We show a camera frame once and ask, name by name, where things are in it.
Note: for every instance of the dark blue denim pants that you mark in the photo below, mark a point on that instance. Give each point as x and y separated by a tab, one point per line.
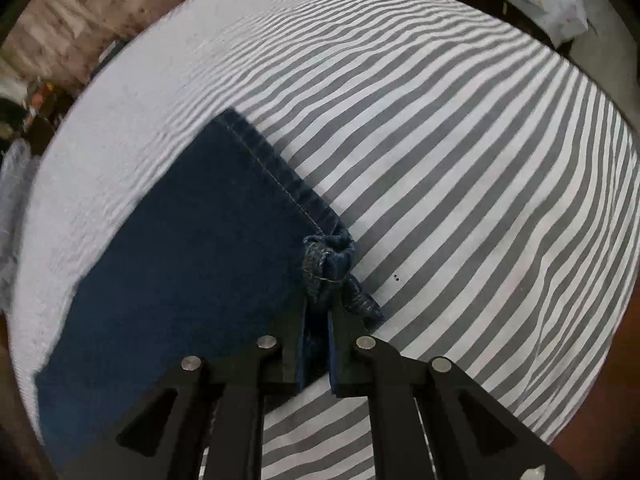
200	260

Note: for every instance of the grey white striped bed sheet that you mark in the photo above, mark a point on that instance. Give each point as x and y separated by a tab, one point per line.
425	160

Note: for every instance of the white printed pillow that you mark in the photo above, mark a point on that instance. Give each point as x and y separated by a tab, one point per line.
550	5

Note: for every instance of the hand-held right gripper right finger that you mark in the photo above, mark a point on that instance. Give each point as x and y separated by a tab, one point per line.
334	360

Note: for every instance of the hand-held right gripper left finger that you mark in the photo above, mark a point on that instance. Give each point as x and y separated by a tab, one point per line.
301	360

